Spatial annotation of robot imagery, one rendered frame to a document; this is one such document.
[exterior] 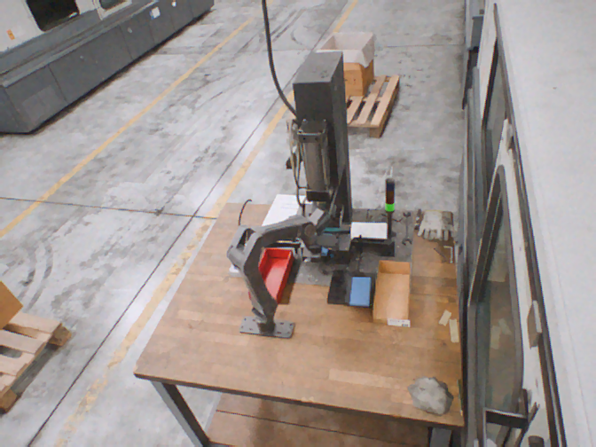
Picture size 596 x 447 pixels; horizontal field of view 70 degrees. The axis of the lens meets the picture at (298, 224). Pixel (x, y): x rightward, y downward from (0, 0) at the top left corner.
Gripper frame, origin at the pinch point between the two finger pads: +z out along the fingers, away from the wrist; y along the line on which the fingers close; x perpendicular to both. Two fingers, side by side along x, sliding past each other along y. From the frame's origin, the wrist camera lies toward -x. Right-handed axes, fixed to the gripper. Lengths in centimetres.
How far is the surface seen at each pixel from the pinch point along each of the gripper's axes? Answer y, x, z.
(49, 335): -40, 182, 82
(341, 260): 1.3, -8.8, 10.3
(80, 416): -81, 137, 76
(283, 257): 1.0, 16.9, 12.1
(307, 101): 37, 1, -45
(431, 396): -47, -44, -11
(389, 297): -13.6, -29.3, 5.5
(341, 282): -9.4, -10.1, 6.0
